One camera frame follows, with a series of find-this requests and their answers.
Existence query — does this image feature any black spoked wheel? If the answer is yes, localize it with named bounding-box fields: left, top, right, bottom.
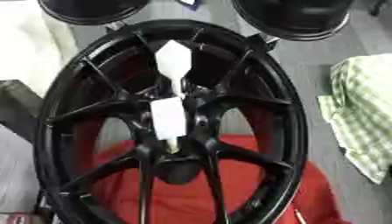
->
left=31, top=18, right=310, bottom=224

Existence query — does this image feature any black round wheel rim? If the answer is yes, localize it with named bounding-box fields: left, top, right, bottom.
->
left=229, top=0, right=355, bottom=41
left=37, top=0, right=152, bottom=26

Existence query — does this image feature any red cloth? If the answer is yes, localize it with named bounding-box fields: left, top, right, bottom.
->
left=74, top=110, right=354, bottom=224

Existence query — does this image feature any green white checked cloth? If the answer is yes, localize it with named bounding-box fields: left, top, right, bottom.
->
left=315, top=53, right=392, bottom=186

